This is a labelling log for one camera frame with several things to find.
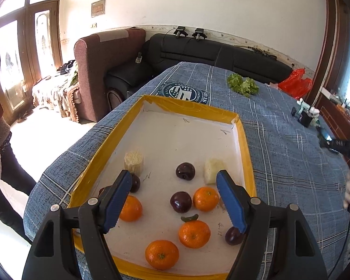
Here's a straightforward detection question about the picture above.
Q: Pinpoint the yellow rimmed white tray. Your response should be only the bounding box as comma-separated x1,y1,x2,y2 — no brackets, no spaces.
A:
69,95,257,279

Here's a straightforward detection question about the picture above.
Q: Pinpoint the person in dark clothes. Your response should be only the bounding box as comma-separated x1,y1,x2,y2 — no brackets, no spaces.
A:
0,20,37,244

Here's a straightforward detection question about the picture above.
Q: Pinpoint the black box with white items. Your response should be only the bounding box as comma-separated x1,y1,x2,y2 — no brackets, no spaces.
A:
291,98,320,128

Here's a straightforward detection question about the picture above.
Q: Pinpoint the dark red plum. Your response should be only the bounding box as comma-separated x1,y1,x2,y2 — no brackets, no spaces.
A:
98,186,110,197
130,173,141,193
176,162,196,181
170,192,192,214
225,227,245,246

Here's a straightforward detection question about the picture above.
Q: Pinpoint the maroon armchair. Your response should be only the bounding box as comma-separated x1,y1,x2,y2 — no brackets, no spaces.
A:
74,27,146,122

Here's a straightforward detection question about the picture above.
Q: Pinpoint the blue plaid tablecloth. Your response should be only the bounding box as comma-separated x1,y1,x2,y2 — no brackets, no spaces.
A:
24,62,350,279

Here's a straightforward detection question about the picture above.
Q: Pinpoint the patterned covered side table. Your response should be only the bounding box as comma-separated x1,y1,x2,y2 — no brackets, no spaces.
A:
32,59,81,123

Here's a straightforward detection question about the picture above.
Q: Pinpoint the red plastic bag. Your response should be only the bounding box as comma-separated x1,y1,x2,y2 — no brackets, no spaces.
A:
278,68,312,100

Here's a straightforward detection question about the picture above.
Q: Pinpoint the black device on sofa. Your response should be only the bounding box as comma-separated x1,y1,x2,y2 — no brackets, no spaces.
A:
192,28,207,41
174,26,188,39

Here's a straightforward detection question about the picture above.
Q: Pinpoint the black leather sofa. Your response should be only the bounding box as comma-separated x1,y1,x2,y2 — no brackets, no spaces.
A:
104,34,293,109

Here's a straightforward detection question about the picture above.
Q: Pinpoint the black smartphone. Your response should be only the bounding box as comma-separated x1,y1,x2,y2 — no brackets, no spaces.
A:
316,126,332,149

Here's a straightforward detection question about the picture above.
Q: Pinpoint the wooden glass door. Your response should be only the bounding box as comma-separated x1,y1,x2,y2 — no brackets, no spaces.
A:
0,0,62,124

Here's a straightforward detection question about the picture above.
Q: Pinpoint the wooden side cabinet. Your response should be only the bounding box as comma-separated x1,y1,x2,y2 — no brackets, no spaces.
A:
315,87,350,139

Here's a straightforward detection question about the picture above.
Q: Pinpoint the pale corn piece with leaf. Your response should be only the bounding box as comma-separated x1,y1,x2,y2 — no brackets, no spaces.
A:
203,158,226,185

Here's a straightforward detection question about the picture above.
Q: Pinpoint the small wall notice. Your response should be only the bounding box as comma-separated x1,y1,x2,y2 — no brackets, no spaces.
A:
91,0,105,18

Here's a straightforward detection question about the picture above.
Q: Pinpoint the green lettuce bunch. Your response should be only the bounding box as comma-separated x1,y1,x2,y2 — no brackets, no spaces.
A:
227,73,259,97

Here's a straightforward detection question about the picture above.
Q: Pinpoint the orange tangerine with leaf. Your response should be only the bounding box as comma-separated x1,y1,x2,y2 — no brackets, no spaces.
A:
178,214,211,249

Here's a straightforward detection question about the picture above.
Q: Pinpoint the pale corn cob piece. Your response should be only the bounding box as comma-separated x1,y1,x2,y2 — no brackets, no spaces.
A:
124,150,144,176

